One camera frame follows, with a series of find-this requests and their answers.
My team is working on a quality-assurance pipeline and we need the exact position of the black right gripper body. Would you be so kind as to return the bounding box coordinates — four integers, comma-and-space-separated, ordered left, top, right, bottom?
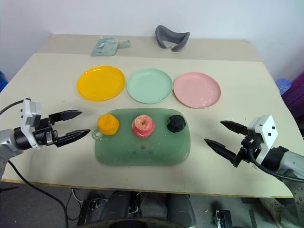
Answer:
233, 133, 262, 168

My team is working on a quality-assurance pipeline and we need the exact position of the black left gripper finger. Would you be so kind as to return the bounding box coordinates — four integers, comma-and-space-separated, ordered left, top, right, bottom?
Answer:
48, 109, 83, 127
54, 129, 92, 148

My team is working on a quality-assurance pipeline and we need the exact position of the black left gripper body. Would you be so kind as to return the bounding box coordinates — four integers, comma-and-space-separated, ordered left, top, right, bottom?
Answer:
33, 117, 59, 146

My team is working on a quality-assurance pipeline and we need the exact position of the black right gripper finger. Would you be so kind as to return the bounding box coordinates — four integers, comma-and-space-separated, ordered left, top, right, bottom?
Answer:
204, 138, 238, 165
219, 120, 249, 136

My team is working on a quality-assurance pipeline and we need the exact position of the orange toy fruit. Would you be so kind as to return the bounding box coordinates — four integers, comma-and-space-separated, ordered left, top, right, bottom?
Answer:
96, 114, 120, 136

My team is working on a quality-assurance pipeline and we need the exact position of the yellow plastic plate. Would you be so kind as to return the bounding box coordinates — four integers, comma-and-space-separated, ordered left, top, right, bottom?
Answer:
76, 65, 126, 102

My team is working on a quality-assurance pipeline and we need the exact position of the pink plastic plate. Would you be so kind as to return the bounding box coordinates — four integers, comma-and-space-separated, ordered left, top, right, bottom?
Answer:
173, 72, 222, 109

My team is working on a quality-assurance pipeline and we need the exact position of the light green plastic plate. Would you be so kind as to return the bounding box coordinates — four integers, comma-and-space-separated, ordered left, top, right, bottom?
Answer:
126, 68, 173, 105

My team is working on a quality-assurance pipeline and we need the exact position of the dark green toy avocado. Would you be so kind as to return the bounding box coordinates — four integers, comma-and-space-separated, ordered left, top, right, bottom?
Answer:
167, 115, 186, 133

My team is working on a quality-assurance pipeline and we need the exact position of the blue water bottle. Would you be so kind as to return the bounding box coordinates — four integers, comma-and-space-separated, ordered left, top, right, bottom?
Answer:
276, 78, 292, 96

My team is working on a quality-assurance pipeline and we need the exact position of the blue plastic object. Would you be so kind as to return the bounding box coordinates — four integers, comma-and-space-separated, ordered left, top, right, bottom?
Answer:
0, 70, 10, 94

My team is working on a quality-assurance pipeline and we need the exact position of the red toy apple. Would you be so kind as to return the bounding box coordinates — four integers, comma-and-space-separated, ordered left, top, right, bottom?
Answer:
132, 114, 156, 139

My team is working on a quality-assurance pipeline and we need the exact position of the green plastic cutting board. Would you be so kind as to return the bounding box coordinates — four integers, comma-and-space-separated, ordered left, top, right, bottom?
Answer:
92, 108, 192, 167

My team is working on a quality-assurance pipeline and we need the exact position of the light green fabric pouch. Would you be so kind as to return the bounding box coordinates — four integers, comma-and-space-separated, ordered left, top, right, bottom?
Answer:
90, 38, 131, 57

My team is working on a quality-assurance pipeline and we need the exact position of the dark rounded shape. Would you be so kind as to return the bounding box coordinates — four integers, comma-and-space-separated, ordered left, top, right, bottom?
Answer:
99, 190, 148, 222

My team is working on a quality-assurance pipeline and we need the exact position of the grey padded headband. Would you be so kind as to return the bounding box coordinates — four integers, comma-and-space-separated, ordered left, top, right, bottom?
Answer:
155, 25, 190, 52

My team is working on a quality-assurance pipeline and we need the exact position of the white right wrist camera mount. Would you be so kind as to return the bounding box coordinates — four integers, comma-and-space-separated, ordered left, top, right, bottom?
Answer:
247, 115, 279, 165

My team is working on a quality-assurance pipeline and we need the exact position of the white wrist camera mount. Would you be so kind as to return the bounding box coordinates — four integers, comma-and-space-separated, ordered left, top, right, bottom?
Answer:
19, 99, 43, 150
247, 115, 279, 165

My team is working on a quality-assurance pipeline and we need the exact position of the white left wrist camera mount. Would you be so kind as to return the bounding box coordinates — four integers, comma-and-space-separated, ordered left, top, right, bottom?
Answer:
19, 99, 43, 150

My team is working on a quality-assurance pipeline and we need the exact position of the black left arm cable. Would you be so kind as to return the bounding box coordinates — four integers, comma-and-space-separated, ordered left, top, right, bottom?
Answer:
0, 99, 32, 115

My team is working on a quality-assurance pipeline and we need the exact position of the black cable under table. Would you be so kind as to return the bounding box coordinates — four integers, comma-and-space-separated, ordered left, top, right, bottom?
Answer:
8, 160, 70, 228

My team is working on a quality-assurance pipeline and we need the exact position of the thin white cable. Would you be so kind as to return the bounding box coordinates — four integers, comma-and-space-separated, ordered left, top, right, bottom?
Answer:
71, 188, 83, 204

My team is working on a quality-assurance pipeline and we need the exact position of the black metal base bracket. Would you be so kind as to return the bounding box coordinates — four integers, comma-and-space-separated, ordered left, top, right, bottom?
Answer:
213, 208, 233, 228
77, 196, 106, 224

